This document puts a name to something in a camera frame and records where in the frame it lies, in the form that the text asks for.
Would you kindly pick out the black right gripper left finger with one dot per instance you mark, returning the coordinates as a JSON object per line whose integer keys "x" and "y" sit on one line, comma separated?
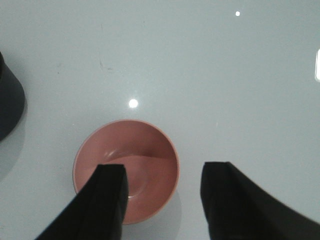
{"x": 98, "y": 210}

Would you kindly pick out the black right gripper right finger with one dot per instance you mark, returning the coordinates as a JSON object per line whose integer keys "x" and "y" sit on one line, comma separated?
{"x": 236, "y": 208}

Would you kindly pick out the pink bowl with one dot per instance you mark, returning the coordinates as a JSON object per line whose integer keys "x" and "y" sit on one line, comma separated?
{"x": 148, "y": 155}

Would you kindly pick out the dark blue saucepan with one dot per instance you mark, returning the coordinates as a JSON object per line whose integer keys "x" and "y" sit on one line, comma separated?
{"x": 12, "y": 100}

